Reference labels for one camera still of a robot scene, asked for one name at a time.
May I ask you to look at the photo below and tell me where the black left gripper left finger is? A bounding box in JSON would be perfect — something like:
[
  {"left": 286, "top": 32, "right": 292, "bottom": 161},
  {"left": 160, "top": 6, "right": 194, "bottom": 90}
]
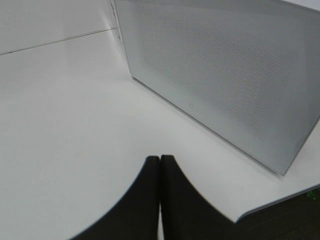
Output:
[{"left": 73, "top": 156, "right": 160, "bottom": 240}]

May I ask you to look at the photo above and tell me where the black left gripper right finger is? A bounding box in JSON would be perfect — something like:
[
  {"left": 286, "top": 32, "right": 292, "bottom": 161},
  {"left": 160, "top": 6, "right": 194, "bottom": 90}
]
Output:
[{"left": 160, "top": 155, "right": 238, "bottom": 240}]

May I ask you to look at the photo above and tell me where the white microwave door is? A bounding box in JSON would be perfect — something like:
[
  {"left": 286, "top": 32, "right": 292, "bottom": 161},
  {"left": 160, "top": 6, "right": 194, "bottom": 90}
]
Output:
[{"left": 114, "top": 0, "right": 320, "bottom": 175}]

